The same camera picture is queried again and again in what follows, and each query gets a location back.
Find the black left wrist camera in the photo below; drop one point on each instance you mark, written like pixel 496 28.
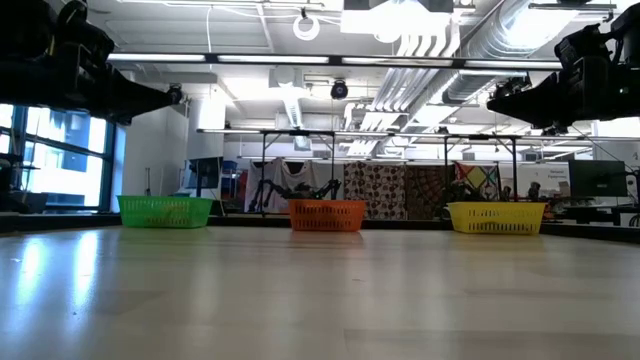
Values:
pixel 85 42

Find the white hanging cloth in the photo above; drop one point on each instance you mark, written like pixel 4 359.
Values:
pixel 280 172

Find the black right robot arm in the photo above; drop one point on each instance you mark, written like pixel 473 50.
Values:
pixel 627 30

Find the silver ceiling air duct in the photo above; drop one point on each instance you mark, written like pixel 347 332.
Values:
pixel 500 35

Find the green plastic basket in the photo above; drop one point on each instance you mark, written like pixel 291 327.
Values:
pixel 165 212

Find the round ceiling lamp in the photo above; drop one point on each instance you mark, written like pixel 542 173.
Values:
pixel 306 27

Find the black stage light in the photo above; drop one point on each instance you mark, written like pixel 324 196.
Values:
pixel 515 85
pixel 555 131

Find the black rack frame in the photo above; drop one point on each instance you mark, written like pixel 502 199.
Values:
pixel 450 136

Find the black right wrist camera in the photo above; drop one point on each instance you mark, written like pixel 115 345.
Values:
pixel 582 42

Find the black shelf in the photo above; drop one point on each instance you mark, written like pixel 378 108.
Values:
pixel 15 200

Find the yellow plastic basket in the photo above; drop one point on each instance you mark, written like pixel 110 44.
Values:
pixel 497 217

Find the black screen on stand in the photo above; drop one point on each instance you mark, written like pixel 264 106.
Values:
pixel 205 172

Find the black background monitor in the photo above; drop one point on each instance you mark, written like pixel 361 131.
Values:
pixel 597 177

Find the colourful geometric hanging cloth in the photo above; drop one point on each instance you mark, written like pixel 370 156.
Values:
pixel 477 176

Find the person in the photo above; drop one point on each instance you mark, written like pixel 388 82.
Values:
pixel 534 191

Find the orange black patterned cloth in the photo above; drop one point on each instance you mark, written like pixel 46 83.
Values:
pixel 425 190

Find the white sign board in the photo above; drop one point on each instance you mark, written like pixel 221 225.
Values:
pixel 550 175

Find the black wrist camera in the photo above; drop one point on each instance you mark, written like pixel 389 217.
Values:
pixel 582 42
pixel 85 42

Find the dotted hanging cloth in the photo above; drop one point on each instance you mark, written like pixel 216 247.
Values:
pixel 375 185

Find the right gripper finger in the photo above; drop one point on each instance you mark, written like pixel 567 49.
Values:
pixel 530 97
pixel 547 120

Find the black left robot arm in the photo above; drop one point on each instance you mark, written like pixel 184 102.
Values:
pixel 25 50

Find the large window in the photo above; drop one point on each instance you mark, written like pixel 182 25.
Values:
pixel 65 165

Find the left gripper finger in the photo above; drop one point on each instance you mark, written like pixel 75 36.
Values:
pixel 135 114
pixel 145 95

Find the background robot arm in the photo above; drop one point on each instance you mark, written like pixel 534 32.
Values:
pixel 325 189
pixel 270 190

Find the black ceiling camera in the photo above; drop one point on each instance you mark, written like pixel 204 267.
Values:
pixel 339 89
pixel 176 94

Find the orange plastic basket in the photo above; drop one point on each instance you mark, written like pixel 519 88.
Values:
pixel 327 215

